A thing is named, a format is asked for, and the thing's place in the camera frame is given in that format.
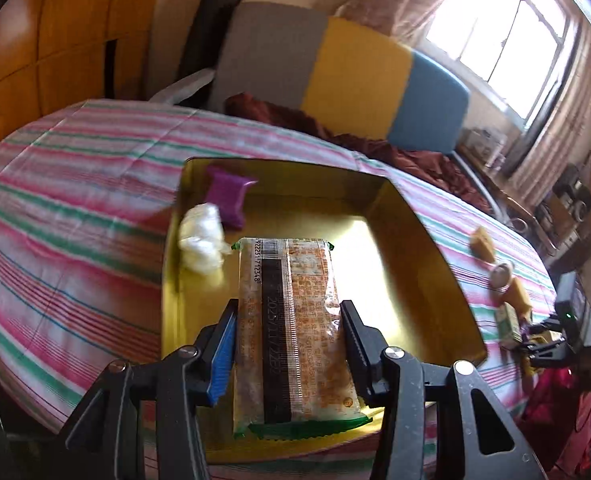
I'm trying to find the white plastic-wrapped ball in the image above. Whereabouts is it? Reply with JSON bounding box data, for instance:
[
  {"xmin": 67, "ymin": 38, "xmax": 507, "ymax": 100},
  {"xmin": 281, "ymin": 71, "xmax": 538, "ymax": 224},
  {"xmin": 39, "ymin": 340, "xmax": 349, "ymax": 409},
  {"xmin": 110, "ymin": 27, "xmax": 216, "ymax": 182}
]
[{"xmin": 177, "ymin": 202, "xmax": 231, "ymax": 273}]

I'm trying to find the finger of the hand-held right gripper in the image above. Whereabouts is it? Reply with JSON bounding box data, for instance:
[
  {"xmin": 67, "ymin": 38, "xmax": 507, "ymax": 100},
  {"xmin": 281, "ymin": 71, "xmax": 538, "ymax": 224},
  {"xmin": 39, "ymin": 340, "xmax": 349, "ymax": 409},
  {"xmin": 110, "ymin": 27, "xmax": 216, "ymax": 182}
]
[
  {"xmin": 528, "ymin": 347, "xmax": 571, "ymax": 372},
  {"xmin": 523, "ymin": 325, "xmax": 566, "ymax": 348}
]

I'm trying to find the small tape roll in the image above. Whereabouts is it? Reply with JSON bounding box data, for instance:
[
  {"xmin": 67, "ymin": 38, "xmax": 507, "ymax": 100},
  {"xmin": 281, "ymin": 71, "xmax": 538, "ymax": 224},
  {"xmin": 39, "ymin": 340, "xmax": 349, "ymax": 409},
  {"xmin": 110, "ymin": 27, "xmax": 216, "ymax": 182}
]
[{"xmin": 490, "ymin": 262, "xmax": 515, "ymax": 291}]

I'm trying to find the maroon blanket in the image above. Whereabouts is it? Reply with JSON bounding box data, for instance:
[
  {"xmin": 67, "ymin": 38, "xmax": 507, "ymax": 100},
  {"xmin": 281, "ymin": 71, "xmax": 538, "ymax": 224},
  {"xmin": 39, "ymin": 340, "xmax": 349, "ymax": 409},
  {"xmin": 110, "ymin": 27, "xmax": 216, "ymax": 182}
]
[{"xmin": 224, "ymin": 92, "xmax": 496, "ymax": 216}]

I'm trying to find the wooden wardrobe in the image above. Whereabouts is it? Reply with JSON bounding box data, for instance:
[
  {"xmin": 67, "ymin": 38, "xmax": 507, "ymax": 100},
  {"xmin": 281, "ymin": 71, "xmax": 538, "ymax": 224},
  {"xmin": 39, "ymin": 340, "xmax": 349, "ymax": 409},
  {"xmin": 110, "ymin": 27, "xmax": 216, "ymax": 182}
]
[{"xmin": 0, "ymin": 0, "xmax": 169, "ymax": 163}]

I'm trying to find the purple snack packet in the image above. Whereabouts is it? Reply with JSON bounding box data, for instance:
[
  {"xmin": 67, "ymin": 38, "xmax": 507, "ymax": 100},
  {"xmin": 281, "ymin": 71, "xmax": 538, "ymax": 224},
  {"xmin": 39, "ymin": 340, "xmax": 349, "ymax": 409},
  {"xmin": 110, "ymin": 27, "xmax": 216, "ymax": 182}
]
[{"xmin": 204, "ymin": 165, "xmax": 259, "ymax": 228}]

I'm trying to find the orange cracker packet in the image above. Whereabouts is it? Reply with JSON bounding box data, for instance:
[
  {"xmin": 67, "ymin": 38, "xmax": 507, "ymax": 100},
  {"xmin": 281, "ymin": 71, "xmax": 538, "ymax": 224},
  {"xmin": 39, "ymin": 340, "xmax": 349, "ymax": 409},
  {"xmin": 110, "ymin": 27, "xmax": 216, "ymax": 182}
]
[{"xmin": 232, "ymin": 236, "xmax": 373, "ymax": 441}]

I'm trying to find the red cloth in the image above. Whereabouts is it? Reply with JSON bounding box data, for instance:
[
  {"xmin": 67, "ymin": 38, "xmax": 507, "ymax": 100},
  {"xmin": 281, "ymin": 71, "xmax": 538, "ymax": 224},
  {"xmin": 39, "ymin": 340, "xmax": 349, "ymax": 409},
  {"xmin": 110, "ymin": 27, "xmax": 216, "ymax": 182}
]
[{"xmin": 520, "ymin": 365, "xmax": 591, "ymax": 476}]

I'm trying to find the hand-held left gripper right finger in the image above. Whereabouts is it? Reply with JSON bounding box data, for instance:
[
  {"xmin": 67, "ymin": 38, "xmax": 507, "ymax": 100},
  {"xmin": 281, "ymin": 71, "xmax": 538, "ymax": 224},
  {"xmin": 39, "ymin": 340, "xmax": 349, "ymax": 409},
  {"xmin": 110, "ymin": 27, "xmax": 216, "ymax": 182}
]
[{"xmin": 339, "ymin": 300, "xmax": 549, "ymax": 480}]

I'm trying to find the window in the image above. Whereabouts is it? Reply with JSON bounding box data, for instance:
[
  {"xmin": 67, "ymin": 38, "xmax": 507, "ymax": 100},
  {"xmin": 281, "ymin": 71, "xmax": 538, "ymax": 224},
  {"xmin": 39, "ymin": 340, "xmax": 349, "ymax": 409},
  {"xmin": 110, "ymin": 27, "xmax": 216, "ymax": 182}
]
[{"xmin": 425, "ymin": 0, "xmax": 571, "ymax": 121}]

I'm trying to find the white cardboard box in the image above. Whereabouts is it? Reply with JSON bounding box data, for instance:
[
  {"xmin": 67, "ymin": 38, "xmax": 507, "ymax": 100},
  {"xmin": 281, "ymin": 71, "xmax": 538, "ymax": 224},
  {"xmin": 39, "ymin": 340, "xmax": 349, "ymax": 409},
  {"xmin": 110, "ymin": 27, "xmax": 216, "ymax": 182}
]
[{"xmin": 463, "ymin": 127, "xmax": 509, "ymax": 161}]

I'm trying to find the grey yellow blue headboard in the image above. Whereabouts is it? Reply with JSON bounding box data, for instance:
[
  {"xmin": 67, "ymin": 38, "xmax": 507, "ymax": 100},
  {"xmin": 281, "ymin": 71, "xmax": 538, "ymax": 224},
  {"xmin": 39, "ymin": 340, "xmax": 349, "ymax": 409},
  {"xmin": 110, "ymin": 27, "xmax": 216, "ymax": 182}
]
[{"xmin": 208, "ymin": 2, "xmax": 471, "ymax": 153}]

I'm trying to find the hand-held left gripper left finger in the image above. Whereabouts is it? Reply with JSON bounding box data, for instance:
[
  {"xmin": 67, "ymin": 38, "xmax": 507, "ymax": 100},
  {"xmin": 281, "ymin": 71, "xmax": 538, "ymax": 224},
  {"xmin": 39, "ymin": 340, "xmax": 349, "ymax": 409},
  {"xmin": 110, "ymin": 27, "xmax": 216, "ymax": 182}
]
[{"xmin": 66, "ymin": 300, "xmax": 241, "ymax": 480}]

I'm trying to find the black stereo set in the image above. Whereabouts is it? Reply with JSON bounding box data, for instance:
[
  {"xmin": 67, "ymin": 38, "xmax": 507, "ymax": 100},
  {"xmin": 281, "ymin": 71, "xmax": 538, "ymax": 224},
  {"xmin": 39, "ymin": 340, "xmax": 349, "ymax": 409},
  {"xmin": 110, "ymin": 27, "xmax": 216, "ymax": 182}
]
[{"xmin": 535, "ymin": 165, "xmax": 591, "ymax": 256}]

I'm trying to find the yellow sponge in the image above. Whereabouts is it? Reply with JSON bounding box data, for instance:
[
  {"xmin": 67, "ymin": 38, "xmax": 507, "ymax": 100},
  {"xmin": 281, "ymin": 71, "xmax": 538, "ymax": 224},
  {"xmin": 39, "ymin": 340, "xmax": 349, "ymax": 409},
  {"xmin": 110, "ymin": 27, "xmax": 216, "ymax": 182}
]
[
  {"xmin": 500, "ymin": 277, "xmax": 531, "ymax": 316},
  {"xmin": 469, "ymin": 226, "xmax": 497, "ymax": 263}
]

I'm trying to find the striped bed sheet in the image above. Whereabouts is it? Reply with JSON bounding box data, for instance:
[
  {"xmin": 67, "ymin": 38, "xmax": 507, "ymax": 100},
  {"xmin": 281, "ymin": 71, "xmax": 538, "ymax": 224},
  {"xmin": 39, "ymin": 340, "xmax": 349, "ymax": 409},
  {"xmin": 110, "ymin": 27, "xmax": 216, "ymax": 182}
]
[{"xmin": 0, "ymin": 99, "xmax": 559, "ymax": 480}]

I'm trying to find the gold tin box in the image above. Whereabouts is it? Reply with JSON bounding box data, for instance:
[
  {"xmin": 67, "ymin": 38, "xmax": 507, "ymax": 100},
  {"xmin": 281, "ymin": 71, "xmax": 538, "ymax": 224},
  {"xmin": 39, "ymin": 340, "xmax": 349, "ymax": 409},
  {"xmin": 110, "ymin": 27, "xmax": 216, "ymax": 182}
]
[{"xmin": 160, "ymin": 157, "xmax": 489, "ymax": 466}]

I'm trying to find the black cushion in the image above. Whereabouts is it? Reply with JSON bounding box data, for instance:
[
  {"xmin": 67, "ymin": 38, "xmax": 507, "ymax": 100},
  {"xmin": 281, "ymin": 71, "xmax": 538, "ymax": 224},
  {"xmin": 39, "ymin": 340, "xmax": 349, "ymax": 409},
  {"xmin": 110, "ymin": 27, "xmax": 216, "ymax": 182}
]
[{"xmin": 178, "ymin": 0, "xmax": 249, "ymax": 108}]

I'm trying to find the grey bed frame rail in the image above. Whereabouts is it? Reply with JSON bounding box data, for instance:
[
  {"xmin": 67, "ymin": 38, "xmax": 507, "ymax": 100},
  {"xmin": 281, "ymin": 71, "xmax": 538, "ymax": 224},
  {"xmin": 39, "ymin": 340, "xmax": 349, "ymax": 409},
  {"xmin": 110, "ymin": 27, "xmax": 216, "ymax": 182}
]
[{"xmin": 453, "ymin": 152, "xmax": 506, "ymax": 221}]

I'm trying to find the green carton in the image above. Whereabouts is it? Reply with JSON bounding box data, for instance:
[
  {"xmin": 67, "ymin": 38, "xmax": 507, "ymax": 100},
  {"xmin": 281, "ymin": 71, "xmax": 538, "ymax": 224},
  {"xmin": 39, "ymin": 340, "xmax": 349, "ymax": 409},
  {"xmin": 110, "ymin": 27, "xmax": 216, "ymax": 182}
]
[{"xmin": 493, "ymin": 302, "xmax": 526, "ymax": 346}]

